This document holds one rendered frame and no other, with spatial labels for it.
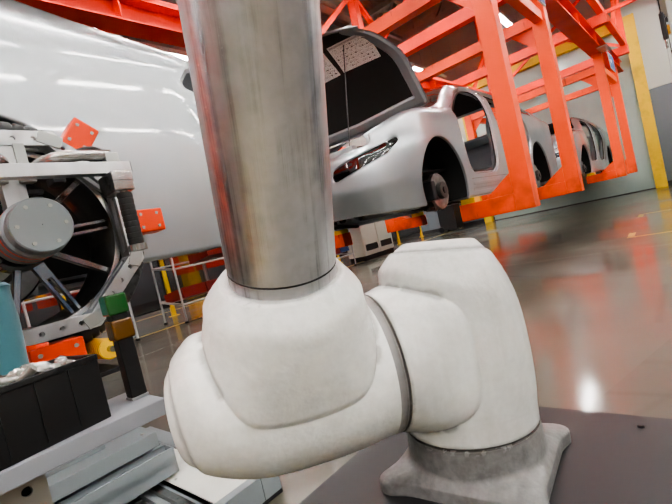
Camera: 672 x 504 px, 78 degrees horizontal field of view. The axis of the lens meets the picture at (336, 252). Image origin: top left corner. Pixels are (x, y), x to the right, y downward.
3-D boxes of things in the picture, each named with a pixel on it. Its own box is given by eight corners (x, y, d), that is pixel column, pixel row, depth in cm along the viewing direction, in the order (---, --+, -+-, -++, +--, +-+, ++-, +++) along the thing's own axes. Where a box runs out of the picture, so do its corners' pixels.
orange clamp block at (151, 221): (128, 237, 130) (156, 233, 137) (138, 232, 125) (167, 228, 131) (122, 215, 130) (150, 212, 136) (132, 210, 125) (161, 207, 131)
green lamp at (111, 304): (123, 311, 85) (118, 292, 85) (130, 310, 82) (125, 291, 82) (102, 317, 82) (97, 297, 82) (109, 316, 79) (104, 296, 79)
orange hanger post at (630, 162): (604, 179, 1017) (583, 79, 1008) (638, 171, 972) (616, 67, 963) (603, 179, 1006) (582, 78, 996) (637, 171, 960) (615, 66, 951)
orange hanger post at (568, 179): (527, 202, 562) (488, 21, 553) (584, 190, 517) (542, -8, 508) (524, 203, 550) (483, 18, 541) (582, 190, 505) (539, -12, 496)
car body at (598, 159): (545, 185, 1246) (536, 140, 1240) (619, 168, 1121) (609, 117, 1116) (481, 200, 878) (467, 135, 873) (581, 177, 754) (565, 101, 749)
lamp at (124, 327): (129, 335, 85) (124, 316, 85) (137, 335, 82) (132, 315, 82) (108, 342, 82) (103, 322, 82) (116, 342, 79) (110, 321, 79)
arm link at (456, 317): (578, 420, 45) (541, 219, 44) (429, 478, 40) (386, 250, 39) (483, 381, 60) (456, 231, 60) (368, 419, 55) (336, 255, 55)
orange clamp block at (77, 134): (78, 163, 123) (91, 139, 126) (87, 155, 118) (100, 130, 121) (52, 150, 118) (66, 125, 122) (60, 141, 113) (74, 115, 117)
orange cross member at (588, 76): (475, 132, 1004) (472, 115, 1002) (599, 88, 831) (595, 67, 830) (473, 132, 995) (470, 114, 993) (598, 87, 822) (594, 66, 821)
